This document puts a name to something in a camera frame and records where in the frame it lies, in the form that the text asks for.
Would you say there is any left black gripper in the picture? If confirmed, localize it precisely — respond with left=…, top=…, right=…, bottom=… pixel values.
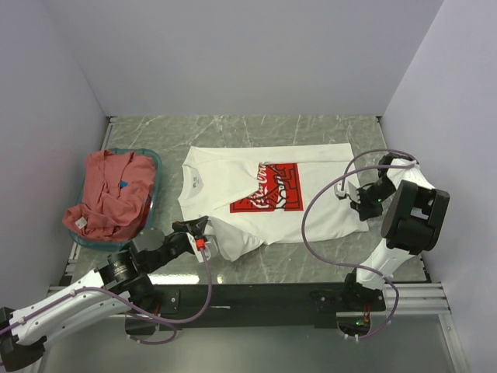
left=146, top=214, right=209, bottom=272

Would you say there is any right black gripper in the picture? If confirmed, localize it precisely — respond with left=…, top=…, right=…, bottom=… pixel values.
left=349, top=177, right=396, bottom=221

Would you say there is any white Coca-Cola t-shirt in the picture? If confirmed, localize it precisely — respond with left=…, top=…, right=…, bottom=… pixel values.
left=179, top=143, right=368, bottom=262

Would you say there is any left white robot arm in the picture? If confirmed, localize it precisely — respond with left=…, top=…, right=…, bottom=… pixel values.
left=1, top=216, right=210, bottom=372

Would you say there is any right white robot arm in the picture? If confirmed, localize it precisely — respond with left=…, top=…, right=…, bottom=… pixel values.
left=334, top=151, right=450, bottom=310

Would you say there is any red t-shirt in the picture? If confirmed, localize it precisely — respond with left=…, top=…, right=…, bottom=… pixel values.
left=62, top=149, right=158, bottom=241

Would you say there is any black base beam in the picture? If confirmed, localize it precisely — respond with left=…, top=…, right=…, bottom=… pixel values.
left=130, top=283, right=386, bottom=329

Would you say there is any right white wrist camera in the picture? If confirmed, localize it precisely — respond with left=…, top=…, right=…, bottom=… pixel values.
left=334, top=181, right=360, bottom=202

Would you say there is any aluminium frame rail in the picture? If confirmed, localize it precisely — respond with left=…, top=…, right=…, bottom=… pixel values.
left=41, top=283, right=454, bottom=319

